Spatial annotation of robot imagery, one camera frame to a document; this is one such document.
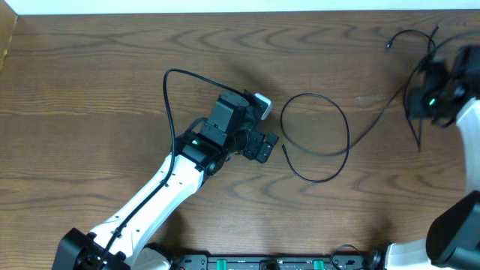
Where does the black braided USB cable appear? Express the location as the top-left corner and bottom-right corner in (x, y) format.
(427, 25), (440, 53)

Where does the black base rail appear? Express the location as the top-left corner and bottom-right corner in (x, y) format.
(142, 243), (387, 270)

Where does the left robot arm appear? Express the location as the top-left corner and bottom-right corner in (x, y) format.
(52, 91), (278, 269)

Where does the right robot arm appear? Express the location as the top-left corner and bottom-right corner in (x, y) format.
(379, 45), (479, 270)

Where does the black smooth USB cable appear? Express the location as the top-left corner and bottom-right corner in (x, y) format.
(279, 28), (438, 184)

